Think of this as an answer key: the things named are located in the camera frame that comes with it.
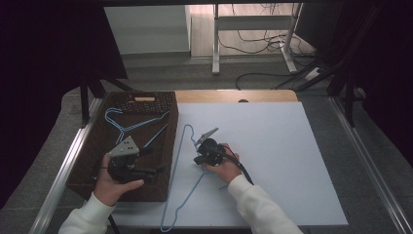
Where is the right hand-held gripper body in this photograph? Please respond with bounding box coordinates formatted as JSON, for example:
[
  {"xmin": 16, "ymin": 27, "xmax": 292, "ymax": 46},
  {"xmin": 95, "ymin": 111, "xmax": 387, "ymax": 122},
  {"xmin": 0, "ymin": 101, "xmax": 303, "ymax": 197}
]
[{"xmin": 193, "ymin": 127, "xmax": 226, "ymax": 167}]

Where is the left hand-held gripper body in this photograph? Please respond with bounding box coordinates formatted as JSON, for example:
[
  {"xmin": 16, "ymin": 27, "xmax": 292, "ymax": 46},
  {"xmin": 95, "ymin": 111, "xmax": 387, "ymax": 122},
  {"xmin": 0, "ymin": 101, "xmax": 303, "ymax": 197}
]
[{"xmin": 106, "ymin": 136, "xmax": 157, "ymax": 183}]

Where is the brown woven basket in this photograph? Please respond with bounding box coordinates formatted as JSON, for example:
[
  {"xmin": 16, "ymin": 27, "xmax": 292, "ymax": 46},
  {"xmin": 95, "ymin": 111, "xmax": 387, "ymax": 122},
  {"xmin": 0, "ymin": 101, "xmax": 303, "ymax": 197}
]
[{"xmin": 66, "ymin": 91, "xmax": 179, "ymax": 203}]

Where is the light blue wire hanger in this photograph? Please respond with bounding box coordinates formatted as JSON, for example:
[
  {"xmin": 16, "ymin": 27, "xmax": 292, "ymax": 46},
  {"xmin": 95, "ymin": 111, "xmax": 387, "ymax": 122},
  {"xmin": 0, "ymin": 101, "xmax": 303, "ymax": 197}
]
[
  {"xmin": 104, "ymin": 107, "xmax": 170, "ymax": 149},
  {"xmin": 160, "ymin": 124, "xmax": 228, "ymax": 233}
]

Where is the person's right hand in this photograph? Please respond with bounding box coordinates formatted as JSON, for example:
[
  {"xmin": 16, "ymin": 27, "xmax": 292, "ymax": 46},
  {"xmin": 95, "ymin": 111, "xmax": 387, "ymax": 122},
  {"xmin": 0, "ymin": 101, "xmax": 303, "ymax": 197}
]
[{"xmin": 202, "ymin": 142, "xmax": 243, "ymax": 185}]

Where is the person's left hand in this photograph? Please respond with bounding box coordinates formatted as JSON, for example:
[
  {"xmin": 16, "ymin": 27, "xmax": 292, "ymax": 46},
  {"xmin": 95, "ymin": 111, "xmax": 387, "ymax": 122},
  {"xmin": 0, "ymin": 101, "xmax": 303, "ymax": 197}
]
[{"xmin": 93, "ymin": 152, "xmax": 145, "ymax": 208}]

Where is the black metal stand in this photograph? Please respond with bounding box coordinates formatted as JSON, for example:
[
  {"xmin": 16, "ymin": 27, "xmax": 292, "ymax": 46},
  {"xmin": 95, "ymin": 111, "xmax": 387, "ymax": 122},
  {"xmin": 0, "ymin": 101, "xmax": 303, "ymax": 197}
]
[{"xmin": 79, "ymin": 74, "xmax": 134, "ymax": 129}]

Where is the white table mat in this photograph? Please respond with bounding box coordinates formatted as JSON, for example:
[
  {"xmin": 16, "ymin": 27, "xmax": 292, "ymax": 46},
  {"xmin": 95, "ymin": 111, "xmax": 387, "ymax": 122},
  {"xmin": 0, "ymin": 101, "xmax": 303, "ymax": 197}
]
[{"xmin": 110, "ymin": 101, "xmax": 349, "ymax": 228}]

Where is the dark curtain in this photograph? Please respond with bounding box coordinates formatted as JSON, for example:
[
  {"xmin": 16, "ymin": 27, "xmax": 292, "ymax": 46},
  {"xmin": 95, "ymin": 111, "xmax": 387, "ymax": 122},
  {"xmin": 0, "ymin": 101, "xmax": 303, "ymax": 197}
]
[
  {"xmin": 0, "ymin": 0, "xmax": 129, "ymax": 209},
  {"xmin": 325, "ymin": 0, "xmax": 413, "ymax": 167}
]

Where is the white cabinet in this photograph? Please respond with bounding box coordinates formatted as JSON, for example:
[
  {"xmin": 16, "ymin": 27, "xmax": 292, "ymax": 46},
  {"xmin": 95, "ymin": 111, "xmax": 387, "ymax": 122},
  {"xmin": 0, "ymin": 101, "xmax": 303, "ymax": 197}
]
[{"xmin": 103, "ymin": 4, "xmax": 192, "ymax": 56}]

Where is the white power strip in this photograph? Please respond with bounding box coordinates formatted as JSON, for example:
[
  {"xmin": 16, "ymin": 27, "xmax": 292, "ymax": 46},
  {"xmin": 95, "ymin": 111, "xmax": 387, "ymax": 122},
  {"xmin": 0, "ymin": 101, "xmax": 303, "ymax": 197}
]
[{"xmin": 305, "ymin": 66, "xmax": 323, "ymax": 82}]

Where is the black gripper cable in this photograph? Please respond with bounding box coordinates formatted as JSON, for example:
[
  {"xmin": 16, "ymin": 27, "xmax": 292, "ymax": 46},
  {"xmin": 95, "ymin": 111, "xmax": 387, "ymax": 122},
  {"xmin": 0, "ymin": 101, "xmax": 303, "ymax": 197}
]
[
  {"xmin": 107, "ymin": 214, "xmax": 121, "ymax": 234},
  {"xmin": 221, "ymin": 144, "xmax": 255, "ymax": 186}
]

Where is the aluminium frame rail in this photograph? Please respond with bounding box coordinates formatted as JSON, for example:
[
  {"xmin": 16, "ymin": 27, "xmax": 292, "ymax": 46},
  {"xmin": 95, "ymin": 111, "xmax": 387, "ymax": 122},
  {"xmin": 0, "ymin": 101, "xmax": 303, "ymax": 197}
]
[
  {"xmin": 329, "ymin": 96, "xmax": 413, "ymax": 234},
  {"xmin": 30, "ymin": 97, "xmax": 105, "ymax": 234}
]

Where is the black floor cable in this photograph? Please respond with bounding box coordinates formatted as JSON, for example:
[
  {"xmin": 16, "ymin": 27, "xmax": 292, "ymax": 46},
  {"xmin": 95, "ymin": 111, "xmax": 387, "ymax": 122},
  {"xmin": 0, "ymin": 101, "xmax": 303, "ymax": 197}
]
[{"xmin": 235, "ymin": 62, "xmax": 313, "ymax": 91}]

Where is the tangle of thin floor cables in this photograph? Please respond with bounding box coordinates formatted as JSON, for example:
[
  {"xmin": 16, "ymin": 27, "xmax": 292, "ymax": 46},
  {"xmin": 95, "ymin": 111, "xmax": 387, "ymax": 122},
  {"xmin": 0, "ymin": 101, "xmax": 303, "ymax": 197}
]
[{"xmin": 217, "ymin": 3, "xmax": 318, "ymax": 59}]

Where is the white metal desk frame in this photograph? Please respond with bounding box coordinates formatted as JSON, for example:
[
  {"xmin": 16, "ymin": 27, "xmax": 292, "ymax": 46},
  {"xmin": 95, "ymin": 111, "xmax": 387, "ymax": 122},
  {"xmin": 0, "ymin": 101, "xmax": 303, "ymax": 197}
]
[{"xmin": 211, "ymin": 3, "xmax": 303, "ymax": 76}]

